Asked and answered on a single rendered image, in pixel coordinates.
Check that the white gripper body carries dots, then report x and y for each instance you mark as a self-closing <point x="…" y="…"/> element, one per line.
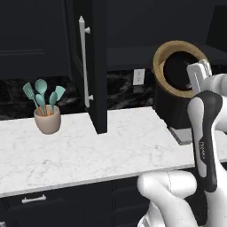
<point x="196" y="77"/>

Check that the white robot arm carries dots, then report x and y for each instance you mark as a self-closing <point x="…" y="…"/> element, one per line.
<point x="171" y="195"/>

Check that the tan rimmed black bowl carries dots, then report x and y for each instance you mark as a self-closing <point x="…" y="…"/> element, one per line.
<point x="158" y="63"/>

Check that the black open cabinet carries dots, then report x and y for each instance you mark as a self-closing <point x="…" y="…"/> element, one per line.
<point x="133" y="56"/>

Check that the black open cabinet door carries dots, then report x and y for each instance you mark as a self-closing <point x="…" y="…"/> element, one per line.
<point x="99" y="65"/>

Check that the black lower cabinet drawers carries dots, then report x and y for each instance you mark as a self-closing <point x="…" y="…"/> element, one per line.
<point x="127" y="201"/>

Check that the black closed cabinet door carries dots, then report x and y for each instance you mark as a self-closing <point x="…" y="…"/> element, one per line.
<point x="32" y="35"/>

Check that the black appliance with grey base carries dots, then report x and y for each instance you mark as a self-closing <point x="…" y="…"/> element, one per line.
<point x="173" y="113"/>

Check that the teal flat spatula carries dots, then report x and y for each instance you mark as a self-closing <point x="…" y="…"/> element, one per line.
<point x="60" y="91"/>

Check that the teal small spoon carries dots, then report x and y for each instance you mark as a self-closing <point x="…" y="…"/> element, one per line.
<point x="53" y="99"/>

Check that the teal large spoon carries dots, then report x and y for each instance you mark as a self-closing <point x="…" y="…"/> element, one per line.
<point x="41" y="85"/>

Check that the beige utensil pot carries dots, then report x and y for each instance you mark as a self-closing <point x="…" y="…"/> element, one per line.
<point x="48" y="123"/>

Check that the teal small spatula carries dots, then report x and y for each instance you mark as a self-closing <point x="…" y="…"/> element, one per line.
<point x="40" y="100"/>

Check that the teal slotted spatula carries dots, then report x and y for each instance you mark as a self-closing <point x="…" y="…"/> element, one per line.
<point x="29" y="91"/>

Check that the black drawer front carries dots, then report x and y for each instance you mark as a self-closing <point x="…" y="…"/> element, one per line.
<point x="68" y="195"/>

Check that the white wall outlet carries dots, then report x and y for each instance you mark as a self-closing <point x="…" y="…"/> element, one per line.
<point x="138" y="76"/>

